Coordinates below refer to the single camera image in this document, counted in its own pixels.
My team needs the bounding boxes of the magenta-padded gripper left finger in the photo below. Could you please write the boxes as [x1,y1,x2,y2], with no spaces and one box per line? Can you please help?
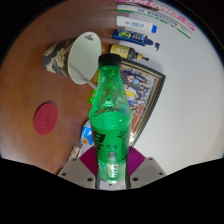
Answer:
[57,146,100,190]

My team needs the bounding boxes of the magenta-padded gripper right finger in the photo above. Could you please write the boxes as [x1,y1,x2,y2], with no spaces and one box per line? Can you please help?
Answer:
[125,146,168,190]

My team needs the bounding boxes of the green plastic soda bottle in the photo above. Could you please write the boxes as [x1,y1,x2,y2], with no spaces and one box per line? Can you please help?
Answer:
[88,53,134,184]

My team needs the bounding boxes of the small patterned pouch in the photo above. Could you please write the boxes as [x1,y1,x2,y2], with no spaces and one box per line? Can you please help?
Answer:
[68,144,81,161]

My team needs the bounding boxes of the round red coaster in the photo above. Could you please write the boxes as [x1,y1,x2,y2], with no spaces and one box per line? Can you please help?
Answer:
[32,102,59,136]

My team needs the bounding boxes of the framed group photo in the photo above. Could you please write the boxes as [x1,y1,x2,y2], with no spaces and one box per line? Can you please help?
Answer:
[118,59,167,148]

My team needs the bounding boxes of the stirrer stick in cup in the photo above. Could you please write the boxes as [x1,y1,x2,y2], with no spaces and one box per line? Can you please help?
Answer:
[68,63,98,91]

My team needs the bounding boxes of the yellow-labelled brown pump bottle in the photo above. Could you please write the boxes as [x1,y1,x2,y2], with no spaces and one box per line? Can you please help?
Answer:
[108,43,150,62]

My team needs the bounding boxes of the dark blue pump bottle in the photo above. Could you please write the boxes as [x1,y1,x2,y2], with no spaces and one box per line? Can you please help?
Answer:
[112,29,161,52]

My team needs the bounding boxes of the white blue-capped lotion bottle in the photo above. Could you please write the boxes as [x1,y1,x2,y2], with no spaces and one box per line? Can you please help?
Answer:
[115,15,158,34]

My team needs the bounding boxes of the long green white box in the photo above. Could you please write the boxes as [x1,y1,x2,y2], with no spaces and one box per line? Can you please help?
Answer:
[116,4,193,40]

